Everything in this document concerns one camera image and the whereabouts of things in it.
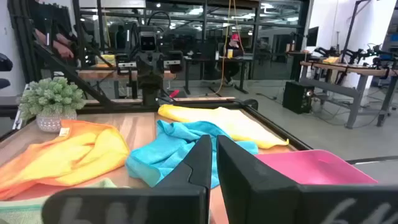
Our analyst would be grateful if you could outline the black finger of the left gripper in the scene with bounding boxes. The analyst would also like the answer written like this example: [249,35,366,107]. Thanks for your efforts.
[150,73,165,91]
[137,73,152,91]

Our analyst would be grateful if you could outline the black office chair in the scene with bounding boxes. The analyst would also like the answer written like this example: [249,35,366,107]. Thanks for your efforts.
[0,52,14,90]

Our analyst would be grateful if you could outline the person's forearm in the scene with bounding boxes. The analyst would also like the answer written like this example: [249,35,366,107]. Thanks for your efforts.
[34,28,75,60]

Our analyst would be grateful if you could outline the black computer monitor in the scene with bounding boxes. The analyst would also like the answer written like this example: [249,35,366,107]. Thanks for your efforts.
[306,26,320,47]

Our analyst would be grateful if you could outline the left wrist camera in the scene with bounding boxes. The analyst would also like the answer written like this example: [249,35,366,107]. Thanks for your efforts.
[138,30,158,52]

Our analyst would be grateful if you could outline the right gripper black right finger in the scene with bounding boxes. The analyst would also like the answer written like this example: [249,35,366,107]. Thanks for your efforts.
[216,135,398,224]

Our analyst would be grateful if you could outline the person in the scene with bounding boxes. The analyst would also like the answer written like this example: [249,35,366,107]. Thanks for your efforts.
[222,33,245,86]

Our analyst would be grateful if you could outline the black table clamp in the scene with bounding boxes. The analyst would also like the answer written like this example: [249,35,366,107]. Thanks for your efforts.
[236,98,259,110]

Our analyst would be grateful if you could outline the yellow microfiber towel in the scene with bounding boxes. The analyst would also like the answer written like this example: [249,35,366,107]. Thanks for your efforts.
[157,104,290,149]

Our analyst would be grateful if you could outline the wooden workbench grey legs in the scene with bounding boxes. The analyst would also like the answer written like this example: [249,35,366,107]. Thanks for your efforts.
[300,60,398,129]

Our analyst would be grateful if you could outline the pink plastic tray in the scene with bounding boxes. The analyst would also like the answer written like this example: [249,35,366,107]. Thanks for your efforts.
[254,149,379,186]

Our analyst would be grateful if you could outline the wooden table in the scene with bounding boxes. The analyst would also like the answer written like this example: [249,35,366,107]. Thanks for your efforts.
[77,68,177,81]

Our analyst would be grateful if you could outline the green microfiber towel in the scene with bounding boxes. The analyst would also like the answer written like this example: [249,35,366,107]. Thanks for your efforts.
[0,177,131,224]

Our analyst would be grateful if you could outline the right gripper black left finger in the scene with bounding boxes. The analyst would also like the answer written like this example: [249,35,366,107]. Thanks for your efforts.
[42,134,213,224]

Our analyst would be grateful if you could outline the blue microfiber towel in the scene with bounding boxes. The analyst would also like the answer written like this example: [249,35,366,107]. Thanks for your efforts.
[125,119,259,189]

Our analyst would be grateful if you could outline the black office desk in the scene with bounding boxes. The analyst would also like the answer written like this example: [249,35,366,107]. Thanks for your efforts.
[183,55,253,95]

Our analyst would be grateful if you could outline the orange microfiber towel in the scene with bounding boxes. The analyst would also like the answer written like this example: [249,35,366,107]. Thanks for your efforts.
[0,119,131,202]

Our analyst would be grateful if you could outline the black computer case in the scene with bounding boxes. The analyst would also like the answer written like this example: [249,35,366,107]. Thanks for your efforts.
[282,81,315,114]

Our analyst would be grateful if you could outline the artificial green potted plant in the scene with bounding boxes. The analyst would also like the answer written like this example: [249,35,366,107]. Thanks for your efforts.
[18,77,86,133]

